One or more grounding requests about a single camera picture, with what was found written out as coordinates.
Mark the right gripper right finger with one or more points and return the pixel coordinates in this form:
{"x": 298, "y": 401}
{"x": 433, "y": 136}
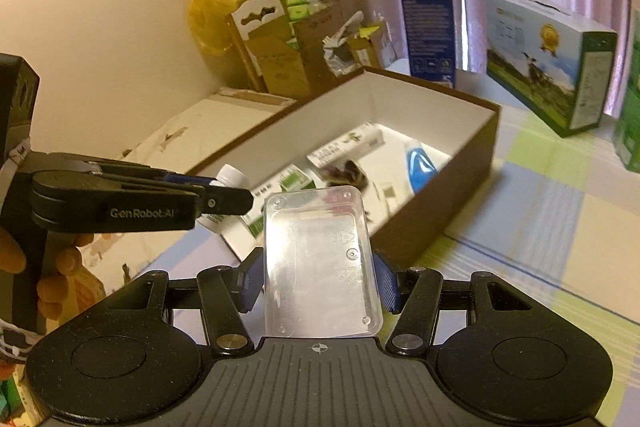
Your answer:
{"x": 413, "y": 296}

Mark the cream embroidered bed cover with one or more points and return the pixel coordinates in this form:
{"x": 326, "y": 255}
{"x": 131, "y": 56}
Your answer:
{"x": 179, "y": 145}

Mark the milk carton box with cow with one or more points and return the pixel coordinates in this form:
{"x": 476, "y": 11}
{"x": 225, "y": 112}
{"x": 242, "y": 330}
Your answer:
{"x": 559, "y": 64}

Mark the dark purple scrunchie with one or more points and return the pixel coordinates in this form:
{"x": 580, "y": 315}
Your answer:
{"x": 350, "y": 174}

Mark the yellow plastic bag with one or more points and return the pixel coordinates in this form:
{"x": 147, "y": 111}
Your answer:
{"x": 208, "y": 27}

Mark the open cardboard box with handle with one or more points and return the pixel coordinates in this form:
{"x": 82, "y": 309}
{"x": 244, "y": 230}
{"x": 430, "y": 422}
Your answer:
{"x": 283, "y": 42}

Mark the blue tall carton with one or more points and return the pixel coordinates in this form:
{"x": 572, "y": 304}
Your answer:
{"x": 430, "y": 39}

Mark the white pill bottle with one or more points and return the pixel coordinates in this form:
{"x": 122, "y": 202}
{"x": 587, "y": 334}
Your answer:
{"x": 227, "y": 196}

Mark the blue cream tube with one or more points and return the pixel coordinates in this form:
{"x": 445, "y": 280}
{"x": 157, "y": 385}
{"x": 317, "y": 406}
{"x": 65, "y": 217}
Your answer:
{"x": 423, "y": 162}

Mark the left hand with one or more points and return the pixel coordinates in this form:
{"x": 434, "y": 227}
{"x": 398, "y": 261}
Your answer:
{"x": 52, "y": 291}

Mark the clear plastic case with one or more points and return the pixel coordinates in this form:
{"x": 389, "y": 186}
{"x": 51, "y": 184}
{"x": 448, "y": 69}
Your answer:
{"x": 319, "y": 274}

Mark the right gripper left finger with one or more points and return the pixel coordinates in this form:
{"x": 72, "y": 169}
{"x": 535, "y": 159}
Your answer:
{"x": 226, "y": 293}

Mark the checkered bed sheet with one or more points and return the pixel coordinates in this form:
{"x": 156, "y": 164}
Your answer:
{"x": 557, "y": 218}

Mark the green tissue pack bundle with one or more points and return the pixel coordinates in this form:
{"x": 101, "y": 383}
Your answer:
{"x": 627, "y": 132}

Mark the white hair claw clip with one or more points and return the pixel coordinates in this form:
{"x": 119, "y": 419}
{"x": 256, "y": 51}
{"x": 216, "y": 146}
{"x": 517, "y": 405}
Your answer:
{"x": 380, "y": 200}

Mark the white ointment box with parrot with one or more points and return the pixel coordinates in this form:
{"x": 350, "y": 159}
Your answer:
{"x": 349, "y": 146}

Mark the brown cardboard storage box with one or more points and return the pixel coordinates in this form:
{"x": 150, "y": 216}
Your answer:
{"x": 404, "y": 108}

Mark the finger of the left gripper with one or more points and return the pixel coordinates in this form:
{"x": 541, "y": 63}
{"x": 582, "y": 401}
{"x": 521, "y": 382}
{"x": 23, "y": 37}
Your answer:
{"x": 184, "y": 182}

